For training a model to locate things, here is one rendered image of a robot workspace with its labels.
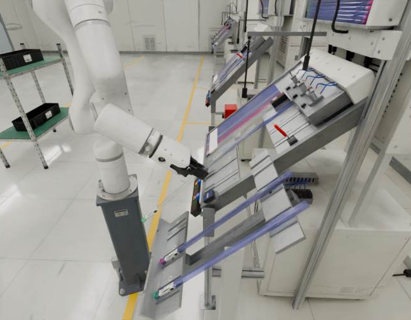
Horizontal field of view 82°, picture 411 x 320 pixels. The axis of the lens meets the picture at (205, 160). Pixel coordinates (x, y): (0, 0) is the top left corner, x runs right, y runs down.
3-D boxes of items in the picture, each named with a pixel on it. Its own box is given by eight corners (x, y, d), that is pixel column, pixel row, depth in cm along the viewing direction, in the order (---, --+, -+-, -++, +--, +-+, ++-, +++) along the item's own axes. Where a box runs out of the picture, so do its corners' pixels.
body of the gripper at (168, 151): (155, 143, 61) (191, 164, 64) (161, 126, 70) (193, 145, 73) (142, 163, 64) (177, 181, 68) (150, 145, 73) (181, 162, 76)
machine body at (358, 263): (256, 300, 137) (272, 226, 104) (244, 213, 196) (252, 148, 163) (371, 305, 135) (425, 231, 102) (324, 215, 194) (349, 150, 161)
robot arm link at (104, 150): (91, 152, 106) (76, 100, 93) (132, 141, 115) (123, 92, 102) (98, 165, 97) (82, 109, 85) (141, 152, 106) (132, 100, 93)
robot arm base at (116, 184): (94, 204, 104) (83, 169, 95) (97, 179, 120) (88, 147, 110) (139, 196, 109) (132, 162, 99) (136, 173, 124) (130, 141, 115)
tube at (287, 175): (163, 265, 78) (160, 263, 77) (163, 260, 79) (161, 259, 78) (293, 175, 58) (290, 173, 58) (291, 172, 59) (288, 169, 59)
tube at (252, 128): (144, 223, 83) (141, 221, 82) (144, 220, 84) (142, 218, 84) (257, 127, 63) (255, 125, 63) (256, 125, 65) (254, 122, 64)
